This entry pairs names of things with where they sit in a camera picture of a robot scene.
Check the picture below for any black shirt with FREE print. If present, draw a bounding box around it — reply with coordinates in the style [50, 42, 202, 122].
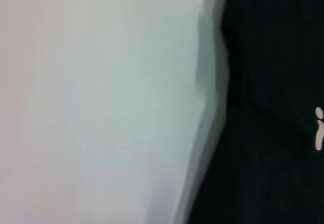
[186, 0, 324, 224]

